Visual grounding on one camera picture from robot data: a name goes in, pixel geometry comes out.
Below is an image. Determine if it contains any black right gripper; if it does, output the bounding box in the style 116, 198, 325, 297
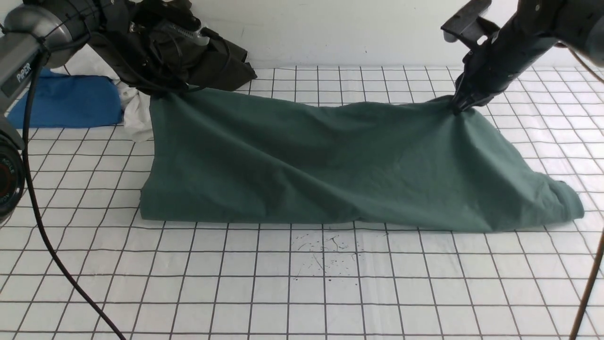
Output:
451, 45, 520, 113

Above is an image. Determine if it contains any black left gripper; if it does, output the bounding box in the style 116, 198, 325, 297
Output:
88, 0, 205, 94

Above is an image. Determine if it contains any green long sleeve shirt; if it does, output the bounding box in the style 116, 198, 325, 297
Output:
139, 89, 585, 233

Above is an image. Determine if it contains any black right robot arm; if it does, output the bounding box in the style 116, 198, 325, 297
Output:
441, 0, 604, 113

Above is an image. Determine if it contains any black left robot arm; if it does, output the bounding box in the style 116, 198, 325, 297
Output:
0, 0, 211, 110

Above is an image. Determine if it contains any white shirt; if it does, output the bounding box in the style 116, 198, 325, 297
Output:
51, 45, 153, 142

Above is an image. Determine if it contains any dark olive shirt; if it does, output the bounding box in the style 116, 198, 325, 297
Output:
180, 39, 258, 91

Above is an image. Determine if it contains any white grid tablecloth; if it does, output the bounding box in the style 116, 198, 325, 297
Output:
29, 68, 604, 340

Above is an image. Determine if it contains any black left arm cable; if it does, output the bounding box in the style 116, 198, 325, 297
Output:
21, 47, 128, 340

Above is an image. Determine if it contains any brown right arm cable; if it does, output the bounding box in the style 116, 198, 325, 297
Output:
564, 45, 604, 340

